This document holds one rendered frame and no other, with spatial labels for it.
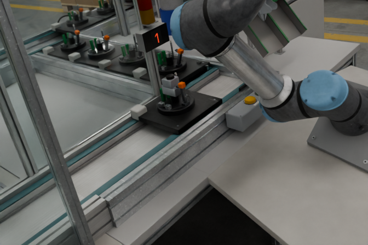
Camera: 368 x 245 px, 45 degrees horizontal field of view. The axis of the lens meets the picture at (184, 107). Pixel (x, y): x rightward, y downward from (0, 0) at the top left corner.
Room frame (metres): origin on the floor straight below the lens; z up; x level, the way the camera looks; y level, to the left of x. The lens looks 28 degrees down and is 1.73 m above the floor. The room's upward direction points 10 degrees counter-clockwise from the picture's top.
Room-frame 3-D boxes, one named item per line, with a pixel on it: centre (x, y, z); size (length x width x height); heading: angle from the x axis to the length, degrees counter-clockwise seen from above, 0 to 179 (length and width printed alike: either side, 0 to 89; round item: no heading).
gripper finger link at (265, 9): (1.46, -0.33, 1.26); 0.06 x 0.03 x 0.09; 43
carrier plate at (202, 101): (1.43, 0.03, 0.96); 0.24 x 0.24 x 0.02; 43
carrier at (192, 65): (1.78, 0.03, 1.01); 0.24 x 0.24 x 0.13; 43
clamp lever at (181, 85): (1.40, 0.00, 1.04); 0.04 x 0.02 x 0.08; 43
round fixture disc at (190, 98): (1.43, 0.03, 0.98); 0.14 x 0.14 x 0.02
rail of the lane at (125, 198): (1.30, -0.05, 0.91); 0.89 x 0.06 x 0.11; 133
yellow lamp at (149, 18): (1.55, 0.07, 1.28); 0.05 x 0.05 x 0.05
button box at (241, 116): (1.38, -0.24, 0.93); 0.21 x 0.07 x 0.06; 133
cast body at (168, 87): (1.44, 0.04, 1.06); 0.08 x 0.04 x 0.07; 44
